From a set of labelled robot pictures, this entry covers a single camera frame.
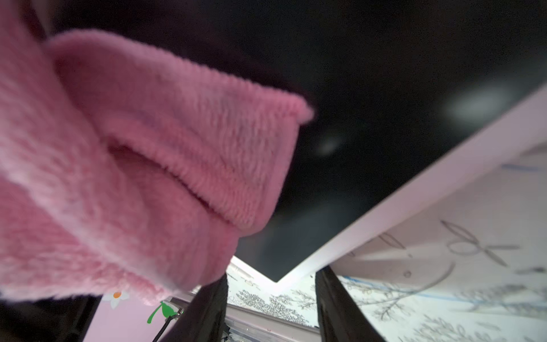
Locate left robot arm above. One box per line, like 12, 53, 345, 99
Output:
1, 296, 102, 342

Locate pink fluffy cloth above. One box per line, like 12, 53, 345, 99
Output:
1, 1, 313, 304

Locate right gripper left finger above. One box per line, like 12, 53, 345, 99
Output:
160, 274, 229, 342

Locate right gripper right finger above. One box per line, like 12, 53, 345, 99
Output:
315, 266, 385, 342

